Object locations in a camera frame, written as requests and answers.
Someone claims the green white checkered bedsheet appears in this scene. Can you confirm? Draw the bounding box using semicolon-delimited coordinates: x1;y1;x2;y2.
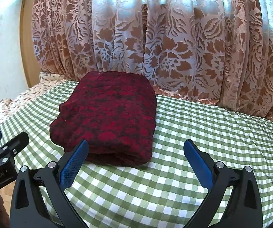
0;81;273;227

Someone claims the floral patterned mattress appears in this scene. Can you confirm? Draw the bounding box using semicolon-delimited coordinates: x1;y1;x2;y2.
0;72;67;126

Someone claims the wooden door frame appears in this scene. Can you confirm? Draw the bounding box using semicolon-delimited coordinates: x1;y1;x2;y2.
20;0;41;88

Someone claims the brown floral curtain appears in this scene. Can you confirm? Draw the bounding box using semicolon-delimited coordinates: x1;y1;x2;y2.
32;0;273;121

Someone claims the dark red patterned sweater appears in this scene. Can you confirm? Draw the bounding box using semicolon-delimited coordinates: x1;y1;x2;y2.
50;71;157;167

